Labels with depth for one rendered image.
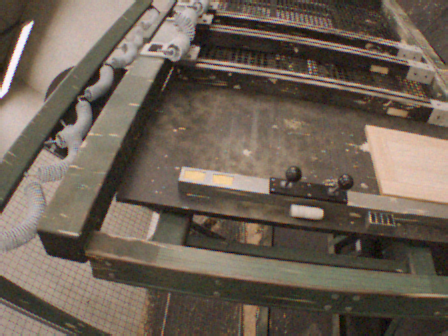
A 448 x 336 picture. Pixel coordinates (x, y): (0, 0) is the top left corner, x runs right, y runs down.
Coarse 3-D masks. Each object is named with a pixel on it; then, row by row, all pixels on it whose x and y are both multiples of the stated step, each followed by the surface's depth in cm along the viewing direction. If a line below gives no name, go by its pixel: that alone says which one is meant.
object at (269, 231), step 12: (384, 36) 227; (432, 48) 245; (444, 60) 249; (264, 228) 235; (264, 240) 227; (360, 240) 171; (372, 240) 165; (336, 252) 266; (372, 252) 161; (264, 312) 189; (264, 324) 184; (336, 324) 220; (372, 324) 138; (384, 324) 135
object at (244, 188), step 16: (208, 176) 94; (240, 176) 95; (192, 192) 94; (208, 192) 94; (224, 192) 93; (240, 192) 92; (256, 192) 92; (352, 192) 95; (320, 208) 93; (336, 208) 93; (352, 208) 92; (368, 208) 91; (384, 208) 92; (400, 208) 92; (416, 208) 93; (432, 208) 93; (416, 224) 94; (432, 224) 93
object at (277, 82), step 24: (192, 24) 121; (144, 48) 126; (192, 48) 129; (192, 72) 129; (216, 72) 128; (240, 72) 127; (264, 72) 129; (288, 72) 130; (288, 96) 131; (312, 96) 130; (336, 96) 128; (360, 96) 127; (384, 96) 126; (408, 96) 129; (432, 120) 129
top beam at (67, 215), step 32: (160, 32) 139; (160, 64) 120; (128, 96) 105; (96, 128) 94; (128, 128) 95; (96, 160) 86; (128, 160) 99; (64, 192) 78; (96, 192) 79; (64, 224) 72; (96, 224) 80; (64, 256) 75
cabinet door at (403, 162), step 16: (368, 128) 120; (368, 144) 116; (384, 144) 115; (400, 144) 116; (416, 144) 117; (432, 144) 118; (384, 160) 109; (400, 160) 110; (416, 160) 111; (432, 160) 112; (384, 176) 104; (400, 176) 105; (416, 176) 106; (432, 176) 106; (384, 192) 99; (400, 192) 99; (416, 192) 100; (432, 192) 101
